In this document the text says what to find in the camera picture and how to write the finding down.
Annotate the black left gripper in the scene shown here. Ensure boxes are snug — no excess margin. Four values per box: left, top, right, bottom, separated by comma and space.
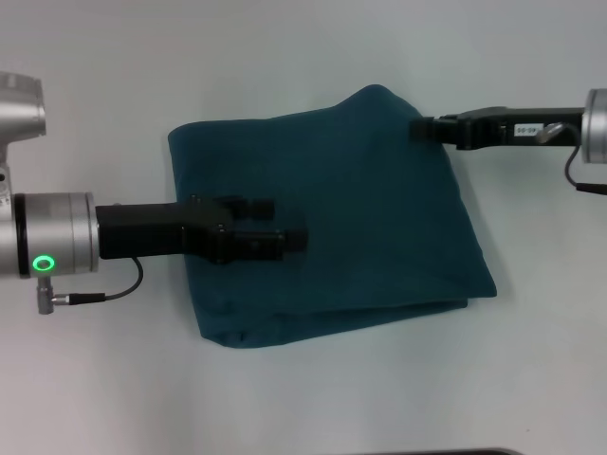
94, 193, 311, 266

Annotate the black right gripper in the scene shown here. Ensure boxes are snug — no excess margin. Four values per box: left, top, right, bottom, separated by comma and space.
409, 104, 587, 153

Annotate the teal t-shirt with FREE print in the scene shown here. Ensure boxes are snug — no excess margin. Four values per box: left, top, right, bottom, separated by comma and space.
167, 83, 499, 352

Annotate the silver elbow connector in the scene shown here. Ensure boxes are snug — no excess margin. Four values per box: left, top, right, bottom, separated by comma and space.
534, 121, 564, 144
36, 276, 57, 315

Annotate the left gripper cable with plug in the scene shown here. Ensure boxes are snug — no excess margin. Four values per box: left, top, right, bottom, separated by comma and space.
50, 257, 146, 303

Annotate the gripper cable with plug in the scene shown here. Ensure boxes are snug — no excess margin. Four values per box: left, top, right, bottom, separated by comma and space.
50, 257, 146, 303
562, 143, 607, 194

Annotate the right gripper cable with plug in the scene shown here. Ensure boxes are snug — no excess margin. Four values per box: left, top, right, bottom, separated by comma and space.
562, 143, 607, 194

